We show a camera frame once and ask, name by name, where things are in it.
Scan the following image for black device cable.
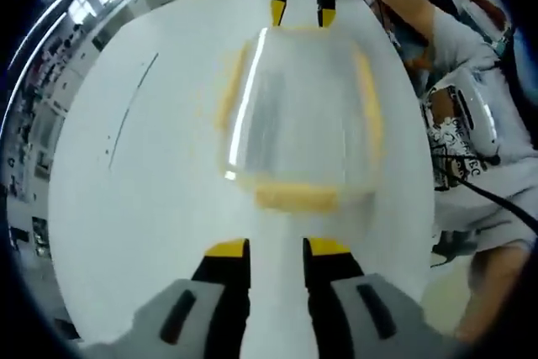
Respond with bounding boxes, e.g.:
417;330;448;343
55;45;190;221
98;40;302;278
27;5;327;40
460;180;538;228

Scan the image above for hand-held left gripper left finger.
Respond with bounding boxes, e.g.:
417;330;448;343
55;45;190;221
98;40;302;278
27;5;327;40
79;238;252;359

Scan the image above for clear storage box yellow latches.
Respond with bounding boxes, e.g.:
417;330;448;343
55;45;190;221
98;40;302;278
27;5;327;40
214;24;386;213

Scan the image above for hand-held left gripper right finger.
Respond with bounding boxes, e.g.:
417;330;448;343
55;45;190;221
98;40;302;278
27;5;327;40
302;236;462;359

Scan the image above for white chest-worn device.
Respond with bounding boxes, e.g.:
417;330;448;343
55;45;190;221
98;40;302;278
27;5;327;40
445;71;504;165

